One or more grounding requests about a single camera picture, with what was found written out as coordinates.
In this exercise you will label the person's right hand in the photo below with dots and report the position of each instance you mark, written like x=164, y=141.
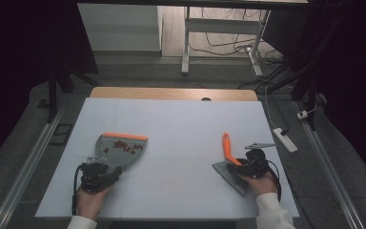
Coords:
x=262, y=184

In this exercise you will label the white table cover sheet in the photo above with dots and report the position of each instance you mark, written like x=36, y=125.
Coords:
x=178, y=120

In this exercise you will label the white cabinet panel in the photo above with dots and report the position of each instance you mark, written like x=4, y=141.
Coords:
x=120, y=28

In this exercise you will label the white metal desk frame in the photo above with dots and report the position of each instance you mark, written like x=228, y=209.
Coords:
x=222, y=26

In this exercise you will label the white power strip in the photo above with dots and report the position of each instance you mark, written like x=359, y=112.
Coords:
x=285, y=140

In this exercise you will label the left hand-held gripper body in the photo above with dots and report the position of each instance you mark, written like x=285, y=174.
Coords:
x=93, y=178

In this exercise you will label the black metal stand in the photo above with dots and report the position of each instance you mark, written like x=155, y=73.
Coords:
x=312, y=101
x=52, y=95

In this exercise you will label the pile of red beans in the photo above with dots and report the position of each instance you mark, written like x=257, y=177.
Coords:
x=122, y=145

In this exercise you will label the black rectangular floor frame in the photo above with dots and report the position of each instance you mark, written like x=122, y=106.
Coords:
x=53, y=140

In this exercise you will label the small white adapter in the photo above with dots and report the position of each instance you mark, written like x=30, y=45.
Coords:
x=302, y=114

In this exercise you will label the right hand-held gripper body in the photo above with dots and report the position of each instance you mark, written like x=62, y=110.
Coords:
x=257, y=163

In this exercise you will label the grey dustpan with orange edge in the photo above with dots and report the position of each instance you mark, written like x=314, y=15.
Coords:
x=120, y=159

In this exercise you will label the person's left hand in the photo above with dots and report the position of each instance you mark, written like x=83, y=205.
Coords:
x=90, y=203

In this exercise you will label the aluminium floor rail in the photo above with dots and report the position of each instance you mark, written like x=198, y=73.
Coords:
x=25, y=171
x=332, y=171

